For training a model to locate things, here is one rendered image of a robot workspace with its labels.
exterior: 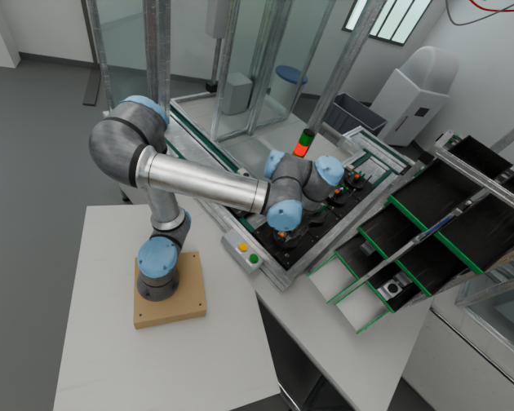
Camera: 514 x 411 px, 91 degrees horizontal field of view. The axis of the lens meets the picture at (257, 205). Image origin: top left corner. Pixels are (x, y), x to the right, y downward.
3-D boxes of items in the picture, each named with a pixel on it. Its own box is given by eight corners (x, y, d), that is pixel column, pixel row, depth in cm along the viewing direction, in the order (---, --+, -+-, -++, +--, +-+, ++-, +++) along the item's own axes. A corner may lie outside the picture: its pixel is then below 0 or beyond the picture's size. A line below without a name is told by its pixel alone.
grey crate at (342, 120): (360, 148, 268) (373, 130, 251) (316, 117, 288) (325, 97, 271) (376, 138, 294) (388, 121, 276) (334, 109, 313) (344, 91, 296)
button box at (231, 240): (250, 275, 113) (253, 268, 108) (219, 241, 119) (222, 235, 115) (260, 266, 117) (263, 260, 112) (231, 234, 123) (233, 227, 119)
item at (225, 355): (46, 473, 68) (42, 475, 66) (88, 209, 119) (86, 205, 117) (278, 393, 94) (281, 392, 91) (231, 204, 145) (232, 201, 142)
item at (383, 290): (383, 301, 88) (391, 299, 82) (374, 290, 90) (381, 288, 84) (401, 287, 90) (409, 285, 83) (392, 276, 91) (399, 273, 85)
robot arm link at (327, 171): (315, 148, 65) (345, 158, 66) (299, 178, 73) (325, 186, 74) (316, 168, 60) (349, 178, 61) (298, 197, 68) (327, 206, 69)
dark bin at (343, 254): (356, 280, 91) (362, 276, 85) (332, 251, 97) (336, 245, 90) (413, 237, 96) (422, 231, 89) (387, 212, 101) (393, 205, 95)
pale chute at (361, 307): (356, 332, 100) (356, 334, 96) (334, 302, 106) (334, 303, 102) (416, 289, 96) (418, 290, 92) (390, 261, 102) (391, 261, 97)
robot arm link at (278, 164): (268, 169, 57) (313, 183, 59) (272, 142, 65) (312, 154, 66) (259, 192, 63) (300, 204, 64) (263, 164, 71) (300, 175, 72)
